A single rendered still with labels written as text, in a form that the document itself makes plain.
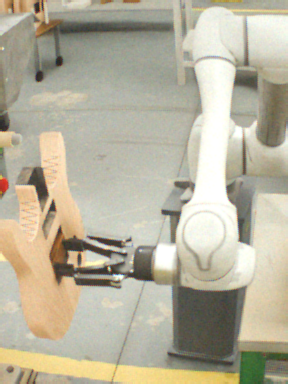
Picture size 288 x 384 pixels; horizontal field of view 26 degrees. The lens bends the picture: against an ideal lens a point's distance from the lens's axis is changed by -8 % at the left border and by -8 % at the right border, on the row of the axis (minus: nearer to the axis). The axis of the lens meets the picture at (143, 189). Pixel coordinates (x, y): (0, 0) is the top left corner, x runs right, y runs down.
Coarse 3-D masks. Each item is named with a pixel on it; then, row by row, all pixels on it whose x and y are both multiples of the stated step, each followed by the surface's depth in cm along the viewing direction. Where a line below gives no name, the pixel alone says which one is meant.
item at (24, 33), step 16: (0, 16) 114; (16, 16) 113; (32, 16) 115; (0, 32) 103; (16, 32) 108; (32, 32) 116; (0, 48) 102; (16, 48) 109; (0, 64) 103; (16, 64) 110; (0, 80) 105; (16, 80) 111; (0, 96) 107; (16, 96) 112
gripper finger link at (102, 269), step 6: (120, 258) 131; (102, 264) 131; (108, 264) 130; (114, 264) 130; (120, 264) 131; (72, 270) 130; (78, 270) 130; (84, 270) 130; (90, 270) 130; (96, 270) 131; (102, 270) 131; (108, 270) 131
